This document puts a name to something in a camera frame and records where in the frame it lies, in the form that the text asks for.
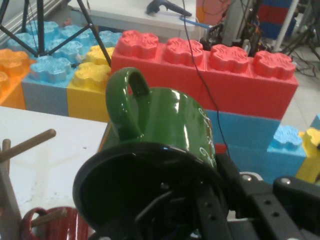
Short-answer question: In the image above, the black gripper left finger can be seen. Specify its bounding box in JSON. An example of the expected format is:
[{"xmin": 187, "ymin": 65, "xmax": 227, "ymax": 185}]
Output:
[{"xmin": 134, "ymin": 188, "xmax": 235, "ymax": 240}]

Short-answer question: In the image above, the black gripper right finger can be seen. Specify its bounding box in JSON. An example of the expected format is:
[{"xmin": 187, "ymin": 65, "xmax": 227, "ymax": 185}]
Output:
[{"xmin": 216, "ymin": 152, "xmax": 320, "ymax": 240}]

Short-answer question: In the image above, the green enamel mug white lettering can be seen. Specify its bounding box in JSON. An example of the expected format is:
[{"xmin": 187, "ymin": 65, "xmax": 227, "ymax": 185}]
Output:
[{"xmin": 72, "ymin": 66, "xmax": 233, "ymax": 240}]

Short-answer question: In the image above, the blue giant building block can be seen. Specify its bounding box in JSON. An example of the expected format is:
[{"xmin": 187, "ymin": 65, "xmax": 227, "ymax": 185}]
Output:
[
  {"xmin": 266, "ymin": 124, "xmax": 308, "ymax": 186},
  {"xmin": 204, "ymin": 108, "xmax": 284, "ymax": 186},
  {"xmin": 259, "ymin": 0, "xmax": 298, "ymax": 40}
]

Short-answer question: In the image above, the yellow giant building block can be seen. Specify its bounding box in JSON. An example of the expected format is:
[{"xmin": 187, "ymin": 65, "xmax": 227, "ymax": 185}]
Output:
[
  {"xmin": 66, "ymin": 45, "xmax": 116, "ymax": 124},
  {"xmin": 295, "ymin": 126, "xmax": 320, "ymax": 186}
]

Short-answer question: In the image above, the red giant building block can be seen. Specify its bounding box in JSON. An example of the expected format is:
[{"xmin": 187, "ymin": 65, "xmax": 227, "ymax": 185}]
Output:
[
  {"xmin": 110, "ymin": 29, "xmax": 208, "ymax": 112},
  {"xmin": 257, "ymin": 4, "xmax": 289, "ymax": 25},
  {"xmin": 203, "ymin": 43, "xmax": 300, "ymax": 120}
]

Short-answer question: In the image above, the red enamel mug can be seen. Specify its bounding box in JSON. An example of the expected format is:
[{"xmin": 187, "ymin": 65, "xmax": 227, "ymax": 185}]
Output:
[{"xmin": 19, "ymin": 205, "xmax": 90, "ymax": 240}]

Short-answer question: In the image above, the white pole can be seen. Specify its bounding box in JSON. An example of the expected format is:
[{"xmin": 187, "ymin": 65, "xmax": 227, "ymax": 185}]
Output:
[{"xmin": 274, "ymin": 0, "xmax": 300, "ymax": 51}]

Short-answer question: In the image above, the brown wooden mug tree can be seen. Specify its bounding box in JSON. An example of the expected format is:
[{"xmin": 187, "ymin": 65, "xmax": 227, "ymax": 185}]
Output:
[{"xmin": 0, "ymin": 128, "xmax": 69, "ymax": 240}]

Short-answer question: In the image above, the orange giant building block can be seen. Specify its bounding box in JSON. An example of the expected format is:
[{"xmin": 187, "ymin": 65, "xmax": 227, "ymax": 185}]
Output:
[
  {"xmin": 195, "ymin": 0, "xmax": 231, "ymax": 26},
  {"xmin": 0, "ymin": 48, "xmax": 36, "ymax": 111}
]

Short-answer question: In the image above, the black and blue hand tool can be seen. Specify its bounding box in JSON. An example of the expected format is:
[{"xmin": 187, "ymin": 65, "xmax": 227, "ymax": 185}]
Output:
[{"xmin": 145, "ymin": 0, "xmax": 194, "ymax": 18}]

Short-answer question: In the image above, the white side table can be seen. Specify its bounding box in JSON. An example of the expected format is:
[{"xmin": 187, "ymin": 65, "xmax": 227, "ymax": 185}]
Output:
[{"xmin": 69, "ymin": 0, "xmax": 211, "ymax": 34}]

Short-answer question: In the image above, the blue and grey giant block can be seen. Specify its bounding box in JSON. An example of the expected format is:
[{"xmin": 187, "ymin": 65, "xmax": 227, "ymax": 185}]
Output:
[{"xmin": 5, "ymin": 20, "xmax": 124, "ymax": 118}]

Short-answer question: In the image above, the black tripod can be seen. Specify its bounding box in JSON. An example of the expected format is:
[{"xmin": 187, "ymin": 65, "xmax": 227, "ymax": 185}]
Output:
[{"xmin": 0, "ymin": 0, "xmax": 113, "ymax": 68}]

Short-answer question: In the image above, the thin black hanging cable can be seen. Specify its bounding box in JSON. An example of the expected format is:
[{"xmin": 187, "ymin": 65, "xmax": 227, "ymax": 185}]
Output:
[{"xmin": 180, "ymin": 0, "xmax": 231, "ymax": 156}]

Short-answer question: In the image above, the grey metal post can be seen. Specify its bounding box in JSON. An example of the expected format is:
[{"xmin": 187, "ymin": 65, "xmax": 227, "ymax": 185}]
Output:
[{"xmin": 221, "ymin": 0, "xmax": 251, "ymax": 49}]

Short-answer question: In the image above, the light blue hose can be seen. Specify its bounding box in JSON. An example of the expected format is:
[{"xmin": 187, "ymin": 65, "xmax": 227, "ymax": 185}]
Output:
[{"xmin": 178, "ymin": 14, "xmax": 210, "ymax": 30}]

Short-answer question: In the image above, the aluminium wall rail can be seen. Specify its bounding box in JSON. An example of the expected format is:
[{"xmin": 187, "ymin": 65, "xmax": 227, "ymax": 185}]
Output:
[{"xmin": 0, "ymin": 0, "xmax": 60, "ymax": 35}]

